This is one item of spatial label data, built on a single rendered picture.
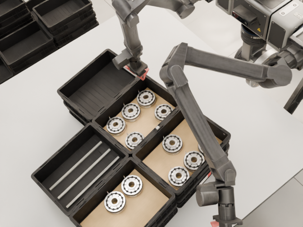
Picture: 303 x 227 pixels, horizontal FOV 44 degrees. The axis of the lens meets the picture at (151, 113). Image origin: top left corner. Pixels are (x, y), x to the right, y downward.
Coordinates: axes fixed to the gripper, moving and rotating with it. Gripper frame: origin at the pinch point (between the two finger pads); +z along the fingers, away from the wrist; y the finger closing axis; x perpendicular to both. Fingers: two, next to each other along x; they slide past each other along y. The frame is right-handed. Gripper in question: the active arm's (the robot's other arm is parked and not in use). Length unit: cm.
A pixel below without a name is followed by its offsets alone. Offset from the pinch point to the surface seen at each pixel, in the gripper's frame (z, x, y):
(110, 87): 23.3, -6.8, -22.1
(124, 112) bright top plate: 20.0, -14.2, -1.9
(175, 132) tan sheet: 23.1, -4.1, 26.1
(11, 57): 68, -25, -140
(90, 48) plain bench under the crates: 37, 10, -66
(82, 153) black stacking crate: 22, -45, -2
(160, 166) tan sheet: 22.7, -23.3, 33.8
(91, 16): 59, 42, -111
